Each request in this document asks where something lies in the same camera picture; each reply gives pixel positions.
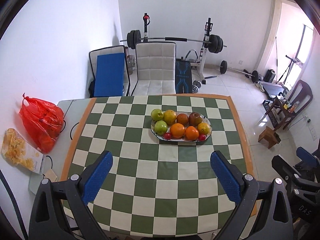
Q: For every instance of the small red tomato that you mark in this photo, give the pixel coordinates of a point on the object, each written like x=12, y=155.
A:
x=167, y=136
x=202, y=137

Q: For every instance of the floor barbell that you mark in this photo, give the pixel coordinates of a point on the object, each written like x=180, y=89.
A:
x=253, y=75

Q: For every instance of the white barbell rack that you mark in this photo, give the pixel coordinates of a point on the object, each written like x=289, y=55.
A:
x=205, y=52

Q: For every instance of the dark red orange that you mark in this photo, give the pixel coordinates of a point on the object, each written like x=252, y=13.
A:
x=183, y=119

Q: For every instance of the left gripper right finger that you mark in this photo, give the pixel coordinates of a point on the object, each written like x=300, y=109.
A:
x=274, y=219

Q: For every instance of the yellow lemon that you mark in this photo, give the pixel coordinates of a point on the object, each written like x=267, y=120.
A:
x=204, y=128

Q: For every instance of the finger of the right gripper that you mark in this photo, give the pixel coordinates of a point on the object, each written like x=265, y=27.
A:
x=310, y=160
x=293, y=178

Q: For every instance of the yellow orange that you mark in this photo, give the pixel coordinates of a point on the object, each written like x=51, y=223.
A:
x=169, y=117

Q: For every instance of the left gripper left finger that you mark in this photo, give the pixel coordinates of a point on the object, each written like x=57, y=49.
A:
x=48, y=219

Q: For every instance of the red plastic bag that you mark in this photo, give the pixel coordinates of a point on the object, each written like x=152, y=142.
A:
x=43, y=122

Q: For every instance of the white padded chair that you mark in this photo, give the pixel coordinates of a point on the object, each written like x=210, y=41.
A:
x=155, y=63

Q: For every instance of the green apple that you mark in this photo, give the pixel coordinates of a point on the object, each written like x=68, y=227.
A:
x=157, y=114
x=160, y=127

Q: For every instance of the green checkered tablecloth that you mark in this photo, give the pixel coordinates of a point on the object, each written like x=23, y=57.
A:
x=155, y=187

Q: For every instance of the large bright orange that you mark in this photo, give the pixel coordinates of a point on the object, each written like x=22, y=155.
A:
x=177, y=130

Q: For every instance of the barbell on rack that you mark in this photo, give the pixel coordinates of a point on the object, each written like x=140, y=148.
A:
x=134, y=37

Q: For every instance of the dark red apple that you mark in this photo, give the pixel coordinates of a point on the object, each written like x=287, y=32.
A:
x=195, y=119

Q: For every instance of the black blue exercise bench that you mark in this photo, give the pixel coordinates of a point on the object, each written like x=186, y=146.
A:
x=183, y=77

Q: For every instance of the oval floral plate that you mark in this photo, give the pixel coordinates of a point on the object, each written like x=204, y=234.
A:
x=160, y=137

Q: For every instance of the dark wooden chair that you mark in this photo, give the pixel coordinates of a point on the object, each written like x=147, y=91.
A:
x=284, y=108

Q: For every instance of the small wooden stool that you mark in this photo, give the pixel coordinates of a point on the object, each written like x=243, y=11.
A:
x=270, y=136

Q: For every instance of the cereal box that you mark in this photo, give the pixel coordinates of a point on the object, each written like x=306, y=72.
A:
x=16, y=150

